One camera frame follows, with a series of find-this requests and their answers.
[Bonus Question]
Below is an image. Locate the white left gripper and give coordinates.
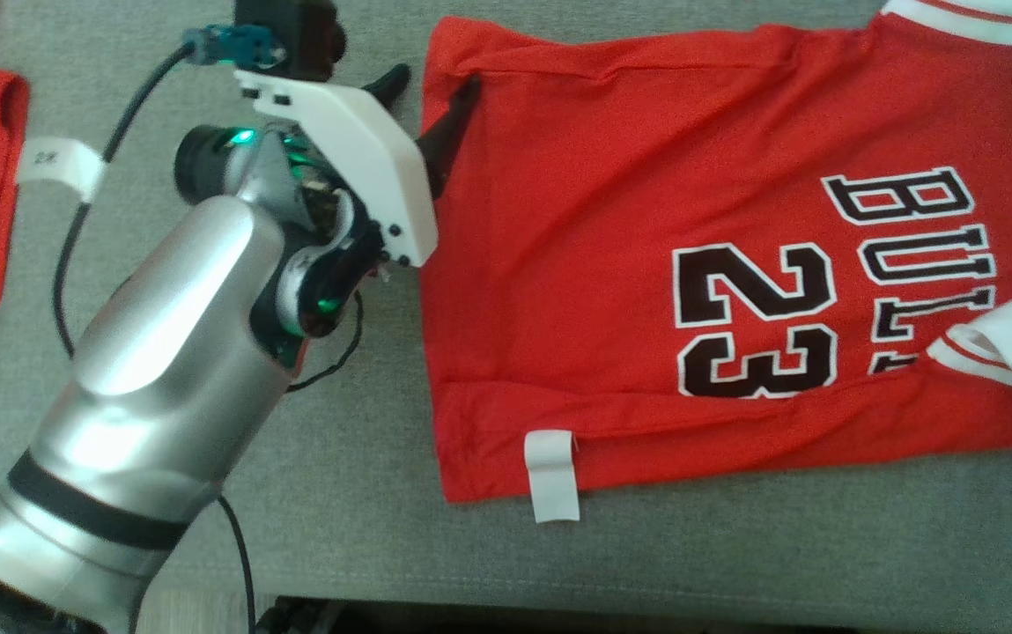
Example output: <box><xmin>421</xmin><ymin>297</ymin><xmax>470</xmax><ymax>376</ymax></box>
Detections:
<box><xmin>233</xmin><ymin>64</ymin><xmax>482</xmax><ymax>268</ymax></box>

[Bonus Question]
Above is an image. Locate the red basketball jersey white trim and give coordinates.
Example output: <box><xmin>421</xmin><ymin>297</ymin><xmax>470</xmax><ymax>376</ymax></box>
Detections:
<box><xmin>417</xmin><ymin>0</ymin><xmax>1012</xmax><ymax>525</ymax></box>

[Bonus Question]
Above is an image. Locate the grey and yellow sofa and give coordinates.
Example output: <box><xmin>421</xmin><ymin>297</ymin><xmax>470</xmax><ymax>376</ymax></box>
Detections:
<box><xmin>0</xmin><ymin>0</ymin><xmax>1012</xmax><ymax>634</ymax></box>

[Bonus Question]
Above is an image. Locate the white paper cable label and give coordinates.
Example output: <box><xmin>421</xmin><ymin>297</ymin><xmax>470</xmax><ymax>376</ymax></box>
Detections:
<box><xmin>15</xmin><ymin>136</ymin><xmax>107</xmax><ymax>202</ymax></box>

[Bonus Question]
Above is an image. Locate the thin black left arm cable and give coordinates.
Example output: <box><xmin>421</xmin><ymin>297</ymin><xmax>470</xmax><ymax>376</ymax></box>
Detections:
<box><xmin>52</xmin><ymin>42</ymin><xmax>366</xmax><ymax>634</ymax></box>

